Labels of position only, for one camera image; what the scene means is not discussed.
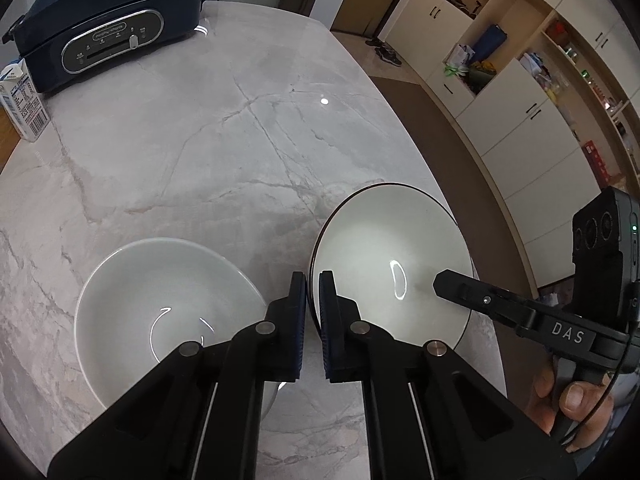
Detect person's right hand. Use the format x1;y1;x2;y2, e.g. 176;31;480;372
524;365;617;453

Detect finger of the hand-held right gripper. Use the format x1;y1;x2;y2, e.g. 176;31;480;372
432;269;540;331

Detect large white bowl black rim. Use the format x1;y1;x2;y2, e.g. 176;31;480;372
310;182;475;356

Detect white milk carton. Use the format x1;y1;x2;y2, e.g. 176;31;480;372
0;57;51;142

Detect red crate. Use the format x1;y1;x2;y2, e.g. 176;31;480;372
581;140;614;187

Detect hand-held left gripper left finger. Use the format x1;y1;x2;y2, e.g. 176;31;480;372
47;271;307;480

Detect dark blue electric cooker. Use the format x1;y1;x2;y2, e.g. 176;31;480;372
2;0;218;95

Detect beige wall cabinet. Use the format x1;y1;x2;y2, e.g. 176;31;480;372
385;0;640;291

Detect blue bag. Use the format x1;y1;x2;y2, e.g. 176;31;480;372
467;25;508;66

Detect dark shoes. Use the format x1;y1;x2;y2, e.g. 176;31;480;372
366;37;403;67

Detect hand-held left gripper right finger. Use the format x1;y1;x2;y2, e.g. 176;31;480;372
318;270;593;480

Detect small white bowl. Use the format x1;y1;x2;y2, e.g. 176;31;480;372
74;237;281;411

